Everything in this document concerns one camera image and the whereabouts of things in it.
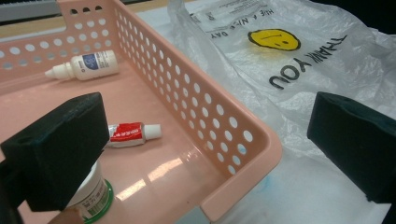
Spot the pink perforated plastic basket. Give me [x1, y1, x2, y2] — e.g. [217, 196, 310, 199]
[0, 0, 284, 224]

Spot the white jar with green base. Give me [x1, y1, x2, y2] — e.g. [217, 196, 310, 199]
[66, 160, 115, 224]

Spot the white board mat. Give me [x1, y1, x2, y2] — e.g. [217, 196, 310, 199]
[135, 6, 393, 224]

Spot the red and silver ointment tube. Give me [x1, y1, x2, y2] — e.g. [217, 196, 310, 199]
[104, 121, 163, 149]

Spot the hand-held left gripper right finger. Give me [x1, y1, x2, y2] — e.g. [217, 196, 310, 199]
[306, 91, 396, 205]

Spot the white dropper bottle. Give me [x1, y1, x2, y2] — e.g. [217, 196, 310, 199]
[44, 49, 120, 82]

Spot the clear plastic bag yellow smiley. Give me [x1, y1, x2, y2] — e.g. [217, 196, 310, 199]
[167, 0, 396, 175]

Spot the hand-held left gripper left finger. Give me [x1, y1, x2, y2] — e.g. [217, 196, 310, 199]
[0, 91, 110, 213]

